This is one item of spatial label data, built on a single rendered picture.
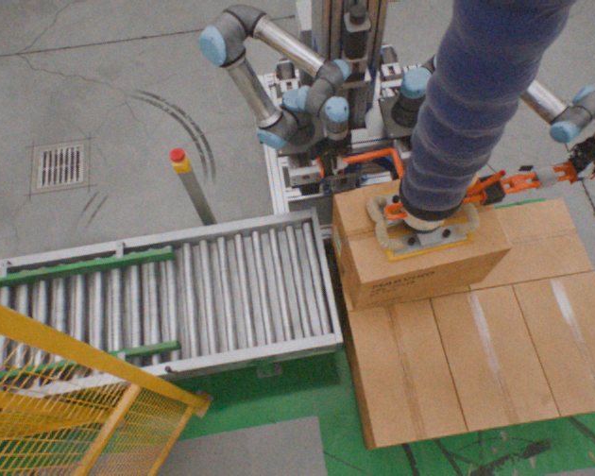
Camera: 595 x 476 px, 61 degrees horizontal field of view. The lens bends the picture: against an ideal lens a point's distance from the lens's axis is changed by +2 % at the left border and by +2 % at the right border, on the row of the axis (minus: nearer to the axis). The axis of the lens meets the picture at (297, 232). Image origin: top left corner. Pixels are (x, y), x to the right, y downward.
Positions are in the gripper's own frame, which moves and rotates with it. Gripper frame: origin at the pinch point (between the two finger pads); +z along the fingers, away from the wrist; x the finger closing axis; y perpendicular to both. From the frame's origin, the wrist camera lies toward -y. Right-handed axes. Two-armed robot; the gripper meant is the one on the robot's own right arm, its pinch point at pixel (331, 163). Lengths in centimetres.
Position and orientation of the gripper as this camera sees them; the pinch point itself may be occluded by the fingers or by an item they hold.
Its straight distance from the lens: 197.1
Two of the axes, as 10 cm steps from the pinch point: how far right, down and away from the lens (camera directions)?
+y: 9.7, -2.4, 0.4
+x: -2.3, -8.8, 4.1
